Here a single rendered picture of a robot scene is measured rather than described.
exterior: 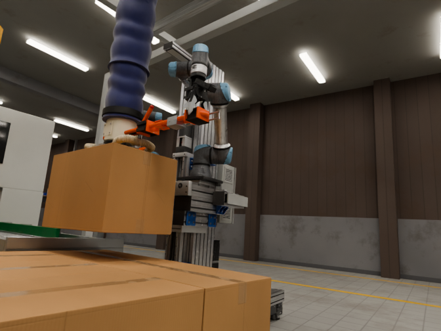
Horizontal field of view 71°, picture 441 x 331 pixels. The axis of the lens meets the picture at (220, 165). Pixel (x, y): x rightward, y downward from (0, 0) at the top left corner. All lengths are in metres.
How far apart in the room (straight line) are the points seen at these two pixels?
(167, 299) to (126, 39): 1.47
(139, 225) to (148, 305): 0.73
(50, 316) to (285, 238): 7.00
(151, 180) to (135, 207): 0.16
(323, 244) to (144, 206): 6.00
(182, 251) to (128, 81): 1.19
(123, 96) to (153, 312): 1.24
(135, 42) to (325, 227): 6.06
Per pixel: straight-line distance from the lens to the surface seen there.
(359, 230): 7.10
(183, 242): 2.28
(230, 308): 1.12
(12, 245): 1.99
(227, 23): 4.07
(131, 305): 0.83
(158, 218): 1.62
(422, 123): 7.35
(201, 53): 1.52
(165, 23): 4.20
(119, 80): 1.86
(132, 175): 1.52
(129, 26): 2.00
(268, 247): 7.73
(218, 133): 2.02
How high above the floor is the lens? 0.72
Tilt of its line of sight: 11 degrees up
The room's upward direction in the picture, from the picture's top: 4 degrees clockwise
